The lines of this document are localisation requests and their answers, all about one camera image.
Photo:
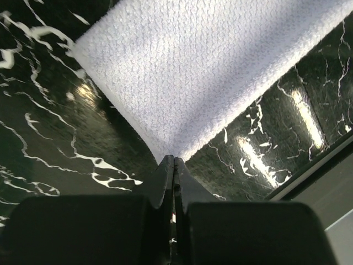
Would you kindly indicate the light blue towel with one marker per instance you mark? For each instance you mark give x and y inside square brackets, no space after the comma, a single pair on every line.
[181,71]

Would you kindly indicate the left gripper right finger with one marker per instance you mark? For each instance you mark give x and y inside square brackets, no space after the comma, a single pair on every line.
[197,214]

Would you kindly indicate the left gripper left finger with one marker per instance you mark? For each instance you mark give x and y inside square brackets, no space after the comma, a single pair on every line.
[158,189]

